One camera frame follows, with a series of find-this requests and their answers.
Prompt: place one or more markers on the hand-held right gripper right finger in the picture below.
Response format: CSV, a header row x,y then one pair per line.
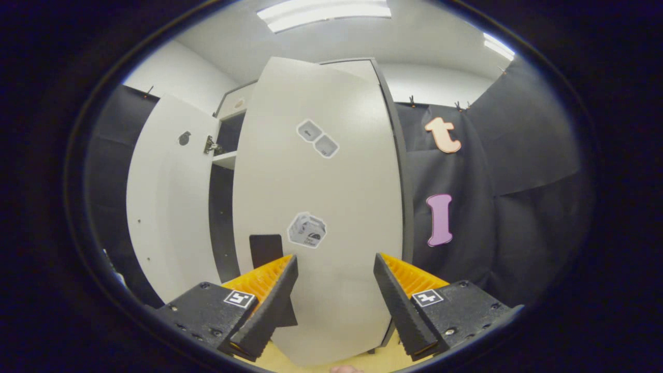
x,y
401,311

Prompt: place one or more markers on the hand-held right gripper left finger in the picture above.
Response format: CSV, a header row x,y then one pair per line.
x,y
272,311

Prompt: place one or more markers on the white shoe cabinet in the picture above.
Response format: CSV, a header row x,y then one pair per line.
x,y
222,207

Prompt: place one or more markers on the white shoe cabinet door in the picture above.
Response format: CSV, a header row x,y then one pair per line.
x,y
171,207
331,186

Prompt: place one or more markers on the ceiling light panel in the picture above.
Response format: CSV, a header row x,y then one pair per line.
x,y
323,13
498,46

